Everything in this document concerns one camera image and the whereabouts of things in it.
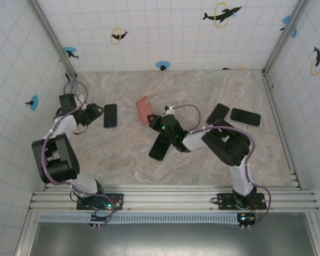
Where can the black phone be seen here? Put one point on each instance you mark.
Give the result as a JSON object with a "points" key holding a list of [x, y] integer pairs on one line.
{"points": [[233, 114]]}

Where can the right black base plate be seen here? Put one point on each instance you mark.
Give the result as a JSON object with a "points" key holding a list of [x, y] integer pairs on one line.
{"points": [[224, 204]]}

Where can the aluminium corner post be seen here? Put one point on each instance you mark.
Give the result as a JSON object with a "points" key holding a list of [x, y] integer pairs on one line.
{"points": [[285, 34], [53, 40]]}

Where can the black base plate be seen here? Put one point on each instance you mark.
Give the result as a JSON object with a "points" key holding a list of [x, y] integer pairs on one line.
{"points": [[224, 204], [80, 202]]}

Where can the grey metal sheet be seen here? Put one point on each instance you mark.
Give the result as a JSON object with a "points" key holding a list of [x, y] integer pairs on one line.
{"points": [[176, 240]]}

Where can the left black adapter board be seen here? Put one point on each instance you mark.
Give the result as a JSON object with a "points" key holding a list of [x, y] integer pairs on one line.
{"points": [[100, 218]]}

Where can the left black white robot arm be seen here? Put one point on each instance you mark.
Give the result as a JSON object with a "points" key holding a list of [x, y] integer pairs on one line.
{"points": [[65, 124]]}

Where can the right black adapter board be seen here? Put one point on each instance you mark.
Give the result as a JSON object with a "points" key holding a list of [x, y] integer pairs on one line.
{"points": [[246, 219]]}

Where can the black adapter board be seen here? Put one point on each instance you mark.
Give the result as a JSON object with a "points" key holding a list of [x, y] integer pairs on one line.
{"points": [[246, 219], [100, 218]]}

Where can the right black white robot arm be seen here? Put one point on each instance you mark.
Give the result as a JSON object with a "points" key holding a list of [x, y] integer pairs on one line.
{"points": [[194, 138]]}

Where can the black smartphone teal edge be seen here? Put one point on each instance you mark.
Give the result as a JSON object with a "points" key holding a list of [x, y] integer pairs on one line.
{"points": [[158, 150]]}

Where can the aluminium table side rail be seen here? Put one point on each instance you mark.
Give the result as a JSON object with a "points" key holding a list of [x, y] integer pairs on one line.
{"points": [[73, 89], [268, 88]]}

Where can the light pink phone case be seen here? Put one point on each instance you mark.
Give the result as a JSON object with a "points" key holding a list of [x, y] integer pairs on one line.
{"points": [[144, 108]]}

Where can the black smartphone blue edge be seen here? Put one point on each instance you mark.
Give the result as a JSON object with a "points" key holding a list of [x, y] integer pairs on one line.
{"points": [[110, 116]]}

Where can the aluminium mounting rail beam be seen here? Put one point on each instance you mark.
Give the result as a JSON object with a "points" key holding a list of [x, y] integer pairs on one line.
{"points": [[170, 198]]}

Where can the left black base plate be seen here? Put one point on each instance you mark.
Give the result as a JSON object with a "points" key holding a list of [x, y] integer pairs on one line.
{"points": [[80, 202]]}

